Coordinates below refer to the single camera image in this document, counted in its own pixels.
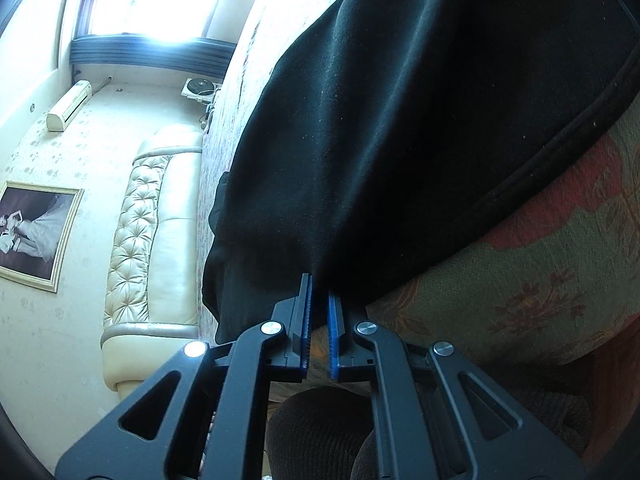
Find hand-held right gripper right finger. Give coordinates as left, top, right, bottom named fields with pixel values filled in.
left=326, top=290, right=587, bottom=480

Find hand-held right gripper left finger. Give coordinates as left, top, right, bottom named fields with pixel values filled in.
left=54, top=273, right=315, bottom=480

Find black pants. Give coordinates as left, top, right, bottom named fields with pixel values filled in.
left=201, top=0, right=640, bottom=348

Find person's left leg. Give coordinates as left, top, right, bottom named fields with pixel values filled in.
left=267, top=390, right=375, bottom=480

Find cream tufted leather headboard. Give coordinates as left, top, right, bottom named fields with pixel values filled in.
left=100, top=124, right=205, bottom=395

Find floral blanket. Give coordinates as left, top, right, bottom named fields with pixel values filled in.
left=197, top=0, right=640, bottom=466

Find white square device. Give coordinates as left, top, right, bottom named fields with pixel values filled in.
left=180, top=76, right=221, bottom=106

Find dark blue striped valance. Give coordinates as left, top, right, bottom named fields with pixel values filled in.
left=69, top=35, right=238, bottom=78

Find white air conditioner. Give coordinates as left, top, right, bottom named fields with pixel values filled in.
left=46, top=80, right=93, bottom=132

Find framed wall picture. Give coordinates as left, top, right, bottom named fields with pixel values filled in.
left=0, top=180, right=85, bottom=293

